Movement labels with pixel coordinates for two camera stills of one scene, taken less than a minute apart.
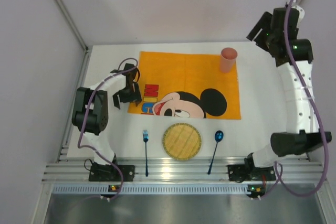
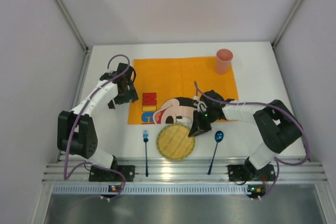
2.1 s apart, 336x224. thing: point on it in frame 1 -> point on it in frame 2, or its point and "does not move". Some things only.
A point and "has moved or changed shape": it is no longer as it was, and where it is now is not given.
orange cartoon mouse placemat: [186, 85] has moved or changed shape
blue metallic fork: [145, 138] does not move
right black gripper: [261, 35] -> [202, 121]
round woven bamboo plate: [181, 141] has moved or changed shape
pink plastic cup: [228, 56] has moved or changed shape
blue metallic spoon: [218, 136] does not move
